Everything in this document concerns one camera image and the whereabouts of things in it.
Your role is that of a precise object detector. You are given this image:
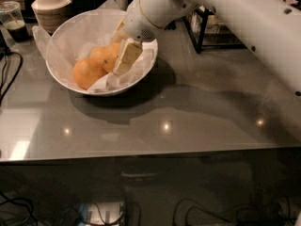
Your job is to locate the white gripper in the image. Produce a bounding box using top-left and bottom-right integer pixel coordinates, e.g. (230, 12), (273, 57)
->
(111, 0), (160, 75)

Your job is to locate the orange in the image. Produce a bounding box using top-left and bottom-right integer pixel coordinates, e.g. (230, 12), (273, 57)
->
(103, 42), (120, 73)
(90, 46), (107, 64)
(72, 58), (106, 89)

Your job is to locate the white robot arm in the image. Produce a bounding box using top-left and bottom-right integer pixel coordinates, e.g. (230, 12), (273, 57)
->
(117, 0), (301, 200)

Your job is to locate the white bowl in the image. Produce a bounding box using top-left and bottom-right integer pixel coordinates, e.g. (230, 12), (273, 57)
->
(44, 8), (159, 98)

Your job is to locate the white paper bowl liner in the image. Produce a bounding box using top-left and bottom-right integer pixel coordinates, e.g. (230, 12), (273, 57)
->
(31, 8), (157, 94)

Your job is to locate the plastic cup with dark drink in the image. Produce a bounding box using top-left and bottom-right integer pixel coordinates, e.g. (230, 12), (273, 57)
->
(0, 1), (30, 42)

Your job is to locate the black wire basket organizer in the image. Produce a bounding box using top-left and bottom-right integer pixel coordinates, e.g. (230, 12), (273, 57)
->
(182, 6), (245, 54)

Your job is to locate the black cable on table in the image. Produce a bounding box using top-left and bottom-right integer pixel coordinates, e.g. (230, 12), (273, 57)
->
(0, 45), (24, 104)

